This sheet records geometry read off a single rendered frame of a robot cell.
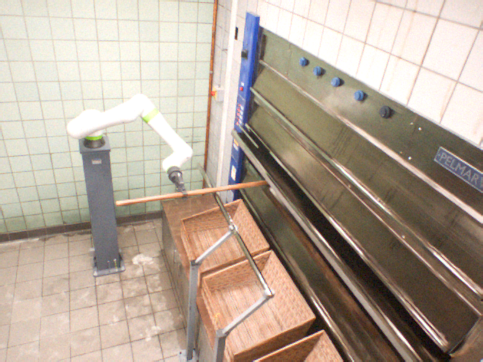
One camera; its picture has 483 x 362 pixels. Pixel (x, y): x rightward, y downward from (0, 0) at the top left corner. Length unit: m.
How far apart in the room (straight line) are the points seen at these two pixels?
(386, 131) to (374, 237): 0.45
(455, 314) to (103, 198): 2.39
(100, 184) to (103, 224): 0.38
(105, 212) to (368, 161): 2.11
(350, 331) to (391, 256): 0.53
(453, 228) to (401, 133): 0.38
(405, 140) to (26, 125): 2.79
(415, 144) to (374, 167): 0.23
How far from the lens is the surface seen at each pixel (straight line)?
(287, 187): 2.11
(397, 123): 1.54
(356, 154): 1.71
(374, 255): 1.69
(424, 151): 1.46
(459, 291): 1.46
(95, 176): 2.92
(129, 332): 3.12
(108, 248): 3.36
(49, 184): 3.69
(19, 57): 3.24
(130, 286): 3.40
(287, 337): 2.24
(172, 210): 3.19
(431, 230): 1.45
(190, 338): 2.75
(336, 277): 1.99
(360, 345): 1.99
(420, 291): 1.58
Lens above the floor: 2.54
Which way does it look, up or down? 33 degrees down
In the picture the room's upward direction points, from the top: 7 degrees clockwise
